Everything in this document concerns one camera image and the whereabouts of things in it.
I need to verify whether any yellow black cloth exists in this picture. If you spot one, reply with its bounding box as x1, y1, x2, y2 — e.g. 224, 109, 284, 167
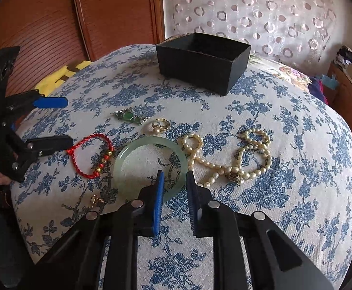
34, 60, 92, 96

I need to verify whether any gold pearl ring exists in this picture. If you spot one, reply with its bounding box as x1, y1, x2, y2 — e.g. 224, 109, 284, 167
150, 118, 172, 135

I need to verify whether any sheer circle-patterned curtain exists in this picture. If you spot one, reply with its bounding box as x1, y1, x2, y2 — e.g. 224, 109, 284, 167
163, 0, 352, 74

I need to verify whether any pale green jade bangle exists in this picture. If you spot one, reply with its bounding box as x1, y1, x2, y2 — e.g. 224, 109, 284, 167
112, 136, 188, 202

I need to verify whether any red braided cord bracelet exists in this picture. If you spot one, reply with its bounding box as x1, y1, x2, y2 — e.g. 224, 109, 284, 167
66, 133, 115, 180

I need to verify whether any pink floral quilted pillow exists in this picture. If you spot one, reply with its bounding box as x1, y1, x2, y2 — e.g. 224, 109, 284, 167
163, 35, 313, 94

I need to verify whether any dark blue pillow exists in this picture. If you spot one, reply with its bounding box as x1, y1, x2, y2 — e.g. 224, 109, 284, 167
308, 77, 329, 105

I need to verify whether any black jewelry box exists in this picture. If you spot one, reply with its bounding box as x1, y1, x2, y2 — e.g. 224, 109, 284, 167
155, 32, 251, 97

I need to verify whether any blue floral white bedspread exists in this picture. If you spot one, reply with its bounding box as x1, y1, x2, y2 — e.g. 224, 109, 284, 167
11, 45, 352, 289

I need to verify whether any green stone silver pendant necklace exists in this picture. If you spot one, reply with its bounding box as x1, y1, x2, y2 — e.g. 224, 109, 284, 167
112, 109, 148, 125

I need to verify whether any cream pearl necklace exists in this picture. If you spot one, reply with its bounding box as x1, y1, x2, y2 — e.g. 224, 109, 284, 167
180, 128, 273, 188

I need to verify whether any small gold earring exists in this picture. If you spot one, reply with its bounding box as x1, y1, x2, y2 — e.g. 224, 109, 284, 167
90, 195, 104, 209

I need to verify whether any wooden slatted headboard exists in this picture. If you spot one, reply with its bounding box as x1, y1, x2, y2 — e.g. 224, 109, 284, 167
0, 0, 165, 95

